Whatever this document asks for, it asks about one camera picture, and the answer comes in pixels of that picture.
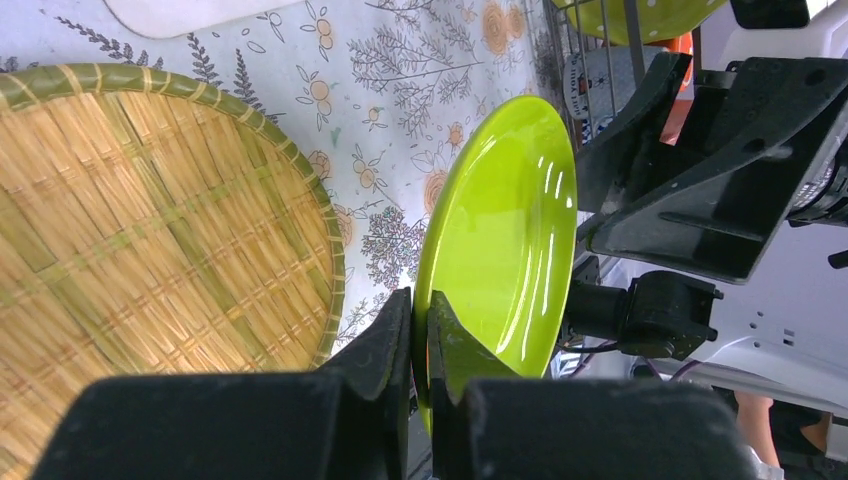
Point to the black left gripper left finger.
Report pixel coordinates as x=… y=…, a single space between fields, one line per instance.
x=366 y=409

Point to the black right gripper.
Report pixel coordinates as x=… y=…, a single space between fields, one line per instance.
x=763 y=143

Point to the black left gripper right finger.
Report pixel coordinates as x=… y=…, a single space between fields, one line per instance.
x=455 y=357

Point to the lime green plate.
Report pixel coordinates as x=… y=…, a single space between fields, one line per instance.
x=501 y=240

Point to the olive green dotted plate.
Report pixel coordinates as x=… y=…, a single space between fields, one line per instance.
x=658 y=20

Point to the woven bamboo tray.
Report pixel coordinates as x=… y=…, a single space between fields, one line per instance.
x=150 y=224

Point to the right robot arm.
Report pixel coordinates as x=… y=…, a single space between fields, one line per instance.
x=683 y=317

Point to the clear plastic cup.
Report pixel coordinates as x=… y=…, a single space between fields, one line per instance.
x=598 y=83

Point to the green white chessboard mat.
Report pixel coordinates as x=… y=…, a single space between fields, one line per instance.
x=164 y=19

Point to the black wire dish rack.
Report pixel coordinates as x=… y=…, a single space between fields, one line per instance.
x=567 y=40

